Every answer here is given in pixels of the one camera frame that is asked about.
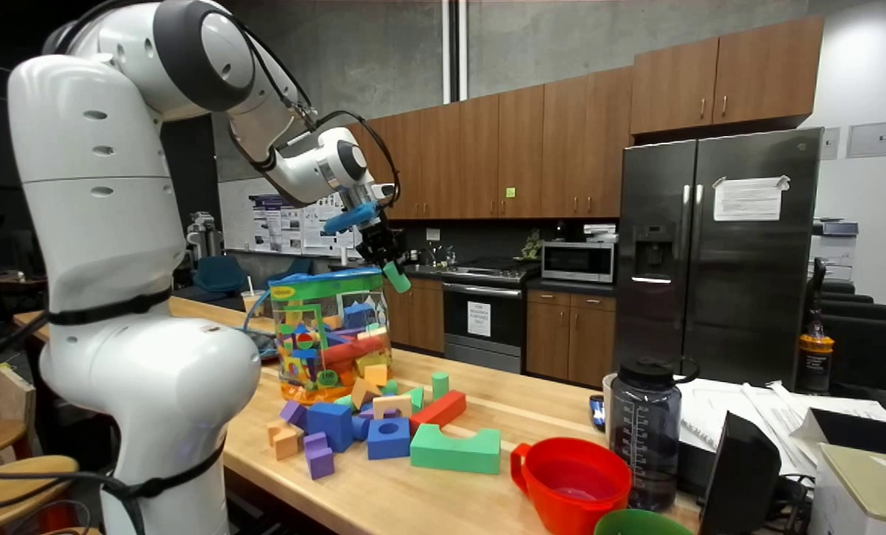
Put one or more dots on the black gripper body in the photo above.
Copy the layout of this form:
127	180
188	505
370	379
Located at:
383	238

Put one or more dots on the bright green cylinder block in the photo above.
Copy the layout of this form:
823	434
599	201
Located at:
398	281

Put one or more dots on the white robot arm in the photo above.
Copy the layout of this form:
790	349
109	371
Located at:
98	196

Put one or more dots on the large red orange block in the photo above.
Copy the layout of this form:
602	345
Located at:
355	349

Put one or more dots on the orange triangular prism block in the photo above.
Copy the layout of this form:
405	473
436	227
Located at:
376	376
361	394

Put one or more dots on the short green cylinder block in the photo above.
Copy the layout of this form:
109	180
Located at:
441	383

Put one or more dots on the green triangle foam block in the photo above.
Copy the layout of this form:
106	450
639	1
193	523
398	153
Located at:
419	400

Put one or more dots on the pale yellow rectangular block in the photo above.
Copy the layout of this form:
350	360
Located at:
395	404

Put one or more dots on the long pale green cylinder block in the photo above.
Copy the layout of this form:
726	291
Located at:
346	403

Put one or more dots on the blue cylinder foam block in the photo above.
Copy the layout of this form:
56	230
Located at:
332	422
361	426

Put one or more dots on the purple rectangular foam block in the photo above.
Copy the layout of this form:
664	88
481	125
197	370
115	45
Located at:
297	410

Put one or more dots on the blue square block with hole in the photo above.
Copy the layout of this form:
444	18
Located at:
387	446

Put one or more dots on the green arch foam block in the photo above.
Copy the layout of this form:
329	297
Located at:
456	450

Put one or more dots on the tan foam block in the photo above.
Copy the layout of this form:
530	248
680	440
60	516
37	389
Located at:
289	446
279	432

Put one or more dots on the purple arch foam block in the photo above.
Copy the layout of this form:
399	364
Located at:
319	461

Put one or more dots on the wooden base cabinet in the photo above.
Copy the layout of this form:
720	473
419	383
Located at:
570	337
419	316

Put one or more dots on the white paper note on oven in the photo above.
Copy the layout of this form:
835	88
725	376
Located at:
481	319

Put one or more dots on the steel kitchen oven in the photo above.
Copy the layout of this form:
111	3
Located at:
484	345

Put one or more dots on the green sticky note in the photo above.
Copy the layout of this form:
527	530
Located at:
509	195

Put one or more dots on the small potted plant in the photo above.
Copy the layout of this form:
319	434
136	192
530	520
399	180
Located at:
530	245

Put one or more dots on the blue chair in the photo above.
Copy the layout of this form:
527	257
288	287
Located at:
215	278

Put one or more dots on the steel microwave oven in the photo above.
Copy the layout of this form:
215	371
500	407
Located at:
579	262

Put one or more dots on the white container stack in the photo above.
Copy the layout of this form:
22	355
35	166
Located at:
599	232

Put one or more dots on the vertical metal pipe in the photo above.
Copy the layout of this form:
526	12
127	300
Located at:
453	49

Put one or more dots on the small dark device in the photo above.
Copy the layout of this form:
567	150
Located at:
599	410

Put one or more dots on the red plastic measuring cup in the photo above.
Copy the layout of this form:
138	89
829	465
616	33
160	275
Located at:
573	486

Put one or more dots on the dark water bottle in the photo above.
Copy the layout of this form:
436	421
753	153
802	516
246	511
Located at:
646	434

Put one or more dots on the dark steel refrigerator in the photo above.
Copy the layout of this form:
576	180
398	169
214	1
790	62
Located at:
750	278

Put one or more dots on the white paper note on refrigerator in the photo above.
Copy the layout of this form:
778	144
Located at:
750	196

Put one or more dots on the green plastic bowl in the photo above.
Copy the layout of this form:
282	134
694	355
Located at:
642	523

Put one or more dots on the stack of white papers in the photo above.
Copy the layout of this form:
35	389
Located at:
750	404

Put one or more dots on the black flat device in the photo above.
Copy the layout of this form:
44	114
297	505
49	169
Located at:
741	477

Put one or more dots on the bottle with orange lid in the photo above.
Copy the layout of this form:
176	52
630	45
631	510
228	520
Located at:
817	360

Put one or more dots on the wooden chair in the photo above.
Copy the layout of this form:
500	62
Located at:
8	465

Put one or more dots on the white office printer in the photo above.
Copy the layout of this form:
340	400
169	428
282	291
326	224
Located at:
836	248

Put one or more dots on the black office chair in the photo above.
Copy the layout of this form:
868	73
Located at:
877	337

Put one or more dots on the white cardboard box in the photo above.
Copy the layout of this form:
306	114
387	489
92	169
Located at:
862	486

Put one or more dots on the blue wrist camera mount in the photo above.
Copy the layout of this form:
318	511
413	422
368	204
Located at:
352	215

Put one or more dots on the white wall poster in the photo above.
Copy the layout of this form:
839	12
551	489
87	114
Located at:
285	227

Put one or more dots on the long wooden wall cabinet row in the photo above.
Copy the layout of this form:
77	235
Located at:
484	157

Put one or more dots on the wooden double door wall cabinet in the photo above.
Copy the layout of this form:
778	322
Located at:
731	74

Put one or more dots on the small grey wall plate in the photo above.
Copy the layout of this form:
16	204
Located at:
830	144

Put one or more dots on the large grey wall plate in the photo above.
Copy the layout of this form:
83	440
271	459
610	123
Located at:
872	137

